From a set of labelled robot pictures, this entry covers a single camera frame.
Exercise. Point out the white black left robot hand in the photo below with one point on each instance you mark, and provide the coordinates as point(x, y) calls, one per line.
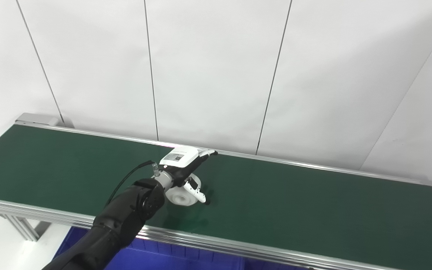
point(180, 159)

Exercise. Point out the white round plastic part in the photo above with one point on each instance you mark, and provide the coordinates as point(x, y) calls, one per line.
point(180, 197)

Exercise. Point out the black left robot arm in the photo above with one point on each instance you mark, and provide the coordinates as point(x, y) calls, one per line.
point(118, 225)

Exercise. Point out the blue plastic bin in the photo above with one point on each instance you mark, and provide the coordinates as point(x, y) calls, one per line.
point(156, 258)
point(272, 265)

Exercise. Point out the green conveyor belt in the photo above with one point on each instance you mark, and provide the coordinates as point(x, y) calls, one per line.
point(294, 202)
point(238, 249)

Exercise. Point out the grey conveyor end housing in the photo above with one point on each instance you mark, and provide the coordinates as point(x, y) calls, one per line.
point(39, 119)

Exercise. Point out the aluminium conveyor leg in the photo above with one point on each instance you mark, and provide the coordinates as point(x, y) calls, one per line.
point(23, 227)

